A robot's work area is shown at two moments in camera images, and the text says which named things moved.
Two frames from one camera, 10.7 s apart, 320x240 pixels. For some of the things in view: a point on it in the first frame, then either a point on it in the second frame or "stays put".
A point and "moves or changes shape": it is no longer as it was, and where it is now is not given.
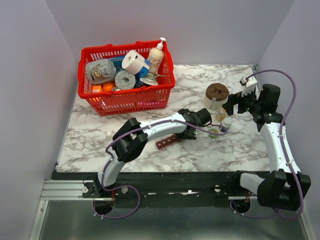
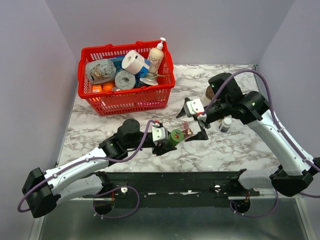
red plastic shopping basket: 125,77 stays put
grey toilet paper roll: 124,80 stays put
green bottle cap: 213,136 moves or changes shape
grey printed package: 101,71 stays put
